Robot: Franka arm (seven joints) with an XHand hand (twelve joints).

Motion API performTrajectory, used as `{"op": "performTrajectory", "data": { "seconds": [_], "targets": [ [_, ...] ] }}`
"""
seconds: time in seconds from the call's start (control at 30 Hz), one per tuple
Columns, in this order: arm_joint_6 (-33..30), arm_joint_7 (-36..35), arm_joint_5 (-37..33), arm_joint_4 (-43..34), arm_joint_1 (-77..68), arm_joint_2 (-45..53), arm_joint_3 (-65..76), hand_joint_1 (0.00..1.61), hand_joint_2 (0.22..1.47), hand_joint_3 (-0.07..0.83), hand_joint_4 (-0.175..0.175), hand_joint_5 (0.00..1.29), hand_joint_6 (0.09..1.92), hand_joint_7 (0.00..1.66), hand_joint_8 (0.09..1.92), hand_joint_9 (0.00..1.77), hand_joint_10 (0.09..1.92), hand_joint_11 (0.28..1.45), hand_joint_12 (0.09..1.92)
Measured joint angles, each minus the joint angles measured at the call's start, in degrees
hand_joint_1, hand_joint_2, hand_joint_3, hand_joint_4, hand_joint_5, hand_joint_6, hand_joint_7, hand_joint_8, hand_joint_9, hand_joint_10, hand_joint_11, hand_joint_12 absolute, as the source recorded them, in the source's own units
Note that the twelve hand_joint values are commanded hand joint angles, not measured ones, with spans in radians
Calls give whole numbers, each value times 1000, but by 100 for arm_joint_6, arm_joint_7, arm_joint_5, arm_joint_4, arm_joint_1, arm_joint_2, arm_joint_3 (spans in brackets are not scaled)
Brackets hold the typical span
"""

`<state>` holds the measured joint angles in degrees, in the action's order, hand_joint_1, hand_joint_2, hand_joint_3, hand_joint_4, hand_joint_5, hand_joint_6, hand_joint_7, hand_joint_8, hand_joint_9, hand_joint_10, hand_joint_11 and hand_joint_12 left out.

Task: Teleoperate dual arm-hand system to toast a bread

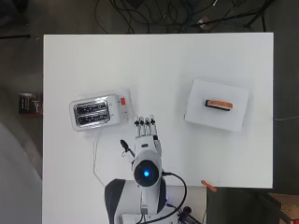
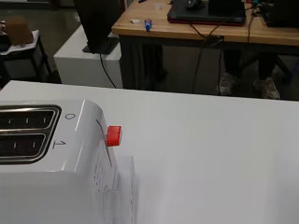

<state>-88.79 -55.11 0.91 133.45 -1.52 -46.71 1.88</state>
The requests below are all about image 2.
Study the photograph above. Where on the white steel toaster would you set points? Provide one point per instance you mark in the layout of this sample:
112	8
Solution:
46	186

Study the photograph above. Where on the red toaster lever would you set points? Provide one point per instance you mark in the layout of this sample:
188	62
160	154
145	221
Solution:
113	135

